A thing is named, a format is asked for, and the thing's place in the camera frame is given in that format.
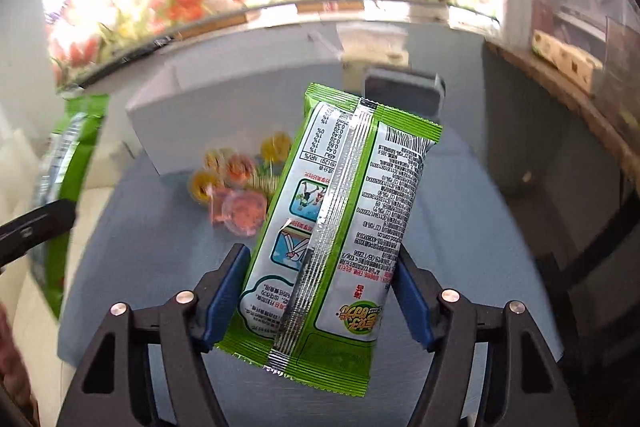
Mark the white cardboard box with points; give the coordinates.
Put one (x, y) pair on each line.
(150, 122)

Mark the brown patterned cloth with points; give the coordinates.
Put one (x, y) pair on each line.
(15, 367)

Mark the white sofa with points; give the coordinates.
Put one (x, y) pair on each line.
(30, 337)

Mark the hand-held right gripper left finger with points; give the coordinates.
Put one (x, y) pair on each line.
(225, 302)

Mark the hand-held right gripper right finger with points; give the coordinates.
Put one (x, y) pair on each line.
(416, 302)

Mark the blue tablecloth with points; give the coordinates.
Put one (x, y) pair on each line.
(475, 232)

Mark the yellow patterned box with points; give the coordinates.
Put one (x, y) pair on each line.
(565, 57)

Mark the stone counter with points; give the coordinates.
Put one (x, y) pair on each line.
(575, 97)

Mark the green snack packet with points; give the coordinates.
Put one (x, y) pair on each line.
(340, 207)
(75, 147)

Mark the clear plastic container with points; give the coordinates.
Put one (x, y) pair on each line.
(615, 22)

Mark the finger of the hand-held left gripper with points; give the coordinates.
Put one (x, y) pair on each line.
(35, 227)

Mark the black speaker with white frame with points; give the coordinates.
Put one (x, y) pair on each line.
(400, 92)

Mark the pile of jelly cups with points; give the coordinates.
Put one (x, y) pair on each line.
(240, 169)

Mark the tissue pack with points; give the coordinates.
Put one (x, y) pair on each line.
(375, 42)

